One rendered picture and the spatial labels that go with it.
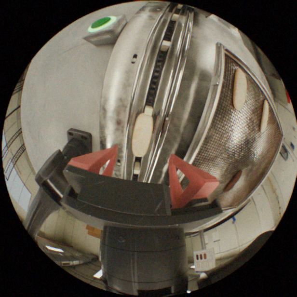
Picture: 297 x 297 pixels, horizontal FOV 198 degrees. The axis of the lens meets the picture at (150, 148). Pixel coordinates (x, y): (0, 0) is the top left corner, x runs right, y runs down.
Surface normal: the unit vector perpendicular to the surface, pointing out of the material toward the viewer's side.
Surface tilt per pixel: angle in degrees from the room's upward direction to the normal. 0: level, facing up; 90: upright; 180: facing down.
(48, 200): 51
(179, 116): 0
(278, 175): 90
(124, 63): 0
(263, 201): 90
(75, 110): 0
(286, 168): 90
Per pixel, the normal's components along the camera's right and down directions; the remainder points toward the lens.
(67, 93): 0.04, 0.55
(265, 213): -0.98, -0.16
